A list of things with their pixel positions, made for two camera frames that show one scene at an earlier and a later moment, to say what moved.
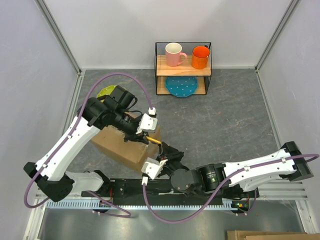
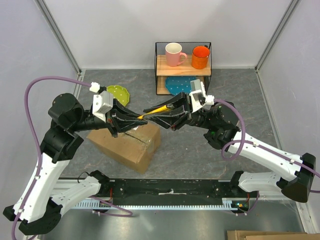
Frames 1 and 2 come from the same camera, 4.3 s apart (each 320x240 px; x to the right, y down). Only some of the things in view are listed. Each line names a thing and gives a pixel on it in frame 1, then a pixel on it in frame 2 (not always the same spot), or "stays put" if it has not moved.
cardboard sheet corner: x=251 y=235 stays put
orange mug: x=199 y=56 stays put
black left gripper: x=140 y=137 -> x=113 y=120
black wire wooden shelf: x=162 y=70 stays put
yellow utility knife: x=153 y=140 -> x=164 y=108
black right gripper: x=171 y=153 -> x=176 y=121
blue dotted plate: x=181 y=86 stays put
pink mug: x=174 y=56 stays put
